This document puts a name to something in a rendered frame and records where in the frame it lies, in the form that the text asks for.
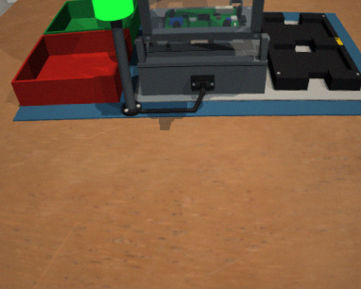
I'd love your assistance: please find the red open-top bin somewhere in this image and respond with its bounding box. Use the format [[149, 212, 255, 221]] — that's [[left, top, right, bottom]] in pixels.
[[11, 30, 123, 107]]

